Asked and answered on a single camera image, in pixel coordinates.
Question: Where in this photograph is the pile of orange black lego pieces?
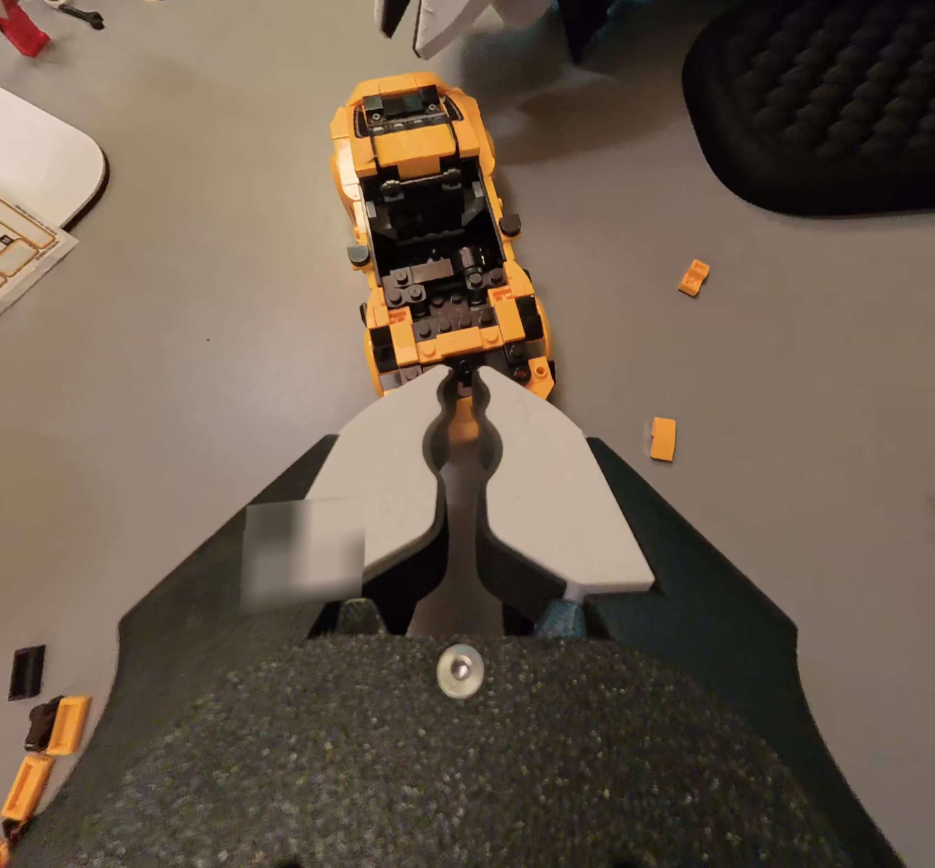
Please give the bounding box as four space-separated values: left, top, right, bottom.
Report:
0 695 92 847

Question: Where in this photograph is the orange lego car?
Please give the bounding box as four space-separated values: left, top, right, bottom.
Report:
329 72 556 445

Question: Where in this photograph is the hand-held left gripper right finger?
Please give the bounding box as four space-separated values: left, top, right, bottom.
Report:
475 364 657 637

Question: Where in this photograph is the black flat lego tile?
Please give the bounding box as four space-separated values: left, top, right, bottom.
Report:
9 645 46 701

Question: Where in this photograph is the lego sticker sheet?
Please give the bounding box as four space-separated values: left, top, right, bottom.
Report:
0 189 80 317

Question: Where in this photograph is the black quilted cushion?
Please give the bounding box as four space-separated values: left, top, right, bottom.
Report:
681 0 935 217

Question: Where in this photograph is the red lego minifigure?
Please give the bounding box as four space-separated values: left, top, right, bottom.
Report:
0 0 52 61

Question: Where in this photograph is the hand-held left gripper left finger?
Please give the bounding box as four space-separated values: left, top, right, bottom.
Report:
303 365 457 635

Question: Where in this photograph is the white wooden book stand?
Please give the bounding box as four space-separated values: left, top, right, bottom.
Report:
0 86 111 226

